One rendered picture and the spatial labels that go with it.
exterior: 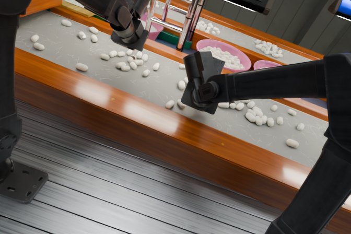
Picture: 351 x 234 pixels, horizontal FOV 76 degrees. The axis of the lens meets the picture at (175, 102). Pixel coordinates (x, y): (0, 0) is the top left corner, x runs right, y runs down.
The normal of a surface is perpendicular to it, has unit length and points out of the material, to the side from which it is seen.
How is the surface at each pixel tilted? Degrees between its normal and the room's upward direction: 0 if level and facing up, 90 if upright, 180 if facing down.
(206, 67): 38
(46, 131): 0
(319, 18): 90
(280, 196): 90
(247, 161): 0
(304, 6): 90
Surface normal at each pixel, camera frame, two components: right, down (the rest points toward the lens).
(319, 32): -0.20, 0.57
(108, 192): 0.27, -0.75
